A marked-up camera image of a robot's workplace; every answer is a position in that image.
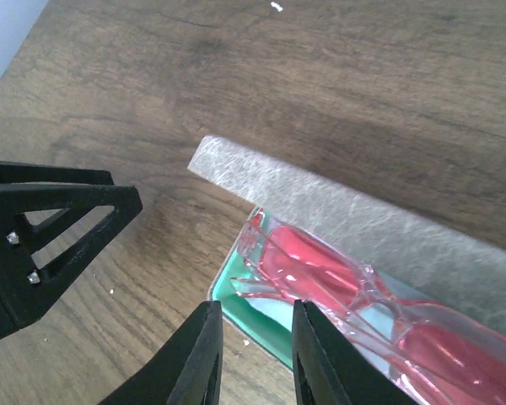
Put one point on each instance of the light blue cleaning cloth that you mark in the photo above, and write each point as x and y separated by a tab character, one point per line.
278	310

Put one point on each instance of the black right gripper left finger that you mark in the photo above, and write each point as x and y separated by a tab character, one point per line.
186	370

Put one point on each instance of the red transparent sunglasses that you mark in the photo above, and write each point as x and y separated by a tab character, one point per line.
434	354

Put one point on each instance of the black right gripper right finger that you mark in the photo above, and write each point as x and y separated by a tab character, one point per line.
327	369

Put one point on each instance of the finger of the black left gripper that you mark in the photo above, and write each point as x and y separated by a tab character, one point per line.
48	236
11	173

